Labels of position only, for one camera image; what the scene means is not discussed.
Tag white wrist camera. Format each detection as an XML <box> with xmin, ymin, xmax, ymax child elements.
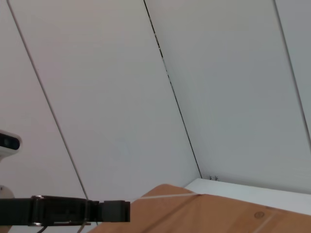
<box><xmin>0</xmin><ymin>130</ymin><xmax>22</xmax><ymax>161</ymax></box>

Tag white plastic packing strap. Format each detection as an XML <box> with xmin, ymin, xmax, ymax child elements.
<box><xmin>139</xmin><ymin>193</ymin><xmax>199</xmax><ymax>201</ymax></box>

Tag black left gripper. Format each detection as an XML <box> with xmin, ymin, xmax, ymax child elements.
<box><xmin>0</xmin><ymin>195</ymin><xmax>131</xmax><ymax>227</ymax></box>

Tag thin black cable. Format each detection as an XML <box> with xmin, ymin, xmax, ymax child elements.
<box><xmin>37</xmin><ymin>218</ymin><xmax>99</xmax><ymax>233</ymax></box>

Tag brown cardboard box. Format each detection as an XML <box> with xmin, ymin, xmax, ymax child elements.
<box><xmin>88</xmin><ymin>183</ymin><xmax>311</xmax><ymax>233</ymax></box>

